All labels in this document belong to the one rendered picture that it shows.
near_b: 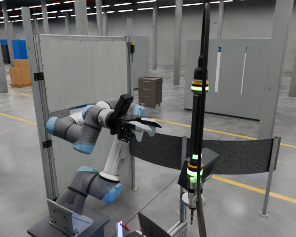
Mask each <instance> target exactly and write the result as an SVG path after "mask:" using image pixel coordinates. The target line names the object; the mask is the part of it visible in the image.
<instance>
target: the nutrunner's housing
mask: <svg viewBox="0 0 296 237"><path fill-rule="evenodd" d="M202 78H203V56H199V58H198V67H196V68H195V70H194V78H193V79H196V80H202ZM189 209H191V210H195V209H196V208H190V207H189Z"/></svg>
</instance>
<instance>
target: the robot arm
mask: <svg viewBox="0 0 296 237"><path fill-rule="evenodd" d="M133 99H134V97H133V96H132V95H131V94H129V93H128V94H124V95H121V96H120V98H119V99H116V98H114V99H107V100H103V101H100V102H98V103H97V104H96V105H88V106H86V107H85V108H84V109H83V110H82V111H80V112H77V113H75V114H72V115H69V116H67V117H65V118H59V117H51V118H50V119H49V120H48V121H47V123H46V131H47V132H48V133H49V134H52V135H53V136H56V137H59V138H61V139H64V140H66V141H68V142H70V143H73V144H74V146H73V149H74V150H76V151H78V152H81V153H84V154H91V153H92V151H93V149H94V147H95V145H96V141H97V139H98V137H99V134H100V132H101V129H102V127H103V128H106V129H110V134H111V135H116V136H115V139H114V141H113V144H112V147H111V150H110V153H109V156H108V159H107V162H106V165H105V168H104V170H103V171H102V172H99V171H97V170H95V169H93V168H90V167H87V166H81V167H79V168H78V170H77V171H76V172H75V175H74V177H73V178H72V180H71V182H70V184H69V186H68V187H67V189H66V190H65V191H64V192H63V193H62V194H61V195H60V196H59V198H57V200H56V203H57V204H59V205H61V206H63V207H65V208H67V209H69V210H71V211H73V212H75V213H78V214H80V215H82V213H83V211H84V210H83V209H84V206H85V201H86V198H87V196H88V195H90V196H93V197H95V198H97V199H99V200H101V201H102V202H106V203H112V202H113V201H114V200H115V199H116V198H117V196H118V195H119V193H120V191H121V188H122V184H120V183H119V182H120V177H119V174H120V171H121V168H122V165H123V162H124V159H125V156H126V153H127V150H128V147H129V144H130V142H131V141H133V140H134V138H136V139H137V141H139V142H141V140H142V136H143V132H144V131H145V132H148V134H149V136H154V134H155V130H156V127H158V128H162V126H161V125H160V124H159V123H158V122H156V121H155V120H153V119H152V118H149V117H145V110H144V108H143V107H142V106H139V105H138V104H134V103H132V101H133Z"/></svg>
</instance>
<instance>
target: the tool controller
mask: <svg viewBox="0 0 296 237"><path fill-rule="evenodd" d="M219 156H220V155H219V154H217V153H215V152H214V151H212V150H210V149H209V148H207V147H205V148H203V149H202V161H201V163H202V165H203V173H202V178H201V182H202V187H203V186H204V184H203V183H205V182H206V181H207V180H208V179H209V178H211V177H212V174H213V171H214V169H215V166H216V164H217V161H218V158H219ZM188 162H190V158H187V159H185V161H184V164H183V167H182V170H181V173H180V176H179V180H178V185H180V186H181V187H183V188H184V189H186V190H187V191H188V187H187V186H188V177H187V165H188Z"/></svg>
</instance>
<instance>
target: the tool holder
mask: <svg viewBox="0 0 296 237"><path fill-rule="evenodd" d="M195 182H196V181H195V180H193V177H190V183H188V186H187V187H188V192H186V193H184V194H183V195H182V198H181V201H182V203H183V204H184V205H185V206H187V207H190V208H196V206H195V205H194V201H193V200H194V197H195V193H194V183H195ZM188 193H189V199H188ZM201 193H203V187H202V182H201ZM201 196H202V197H203V199H204V203H205V198H204V196H203V195H202V194H201ZM204 203H203V205H204ZM203 205H202V206H203Z"/></svg>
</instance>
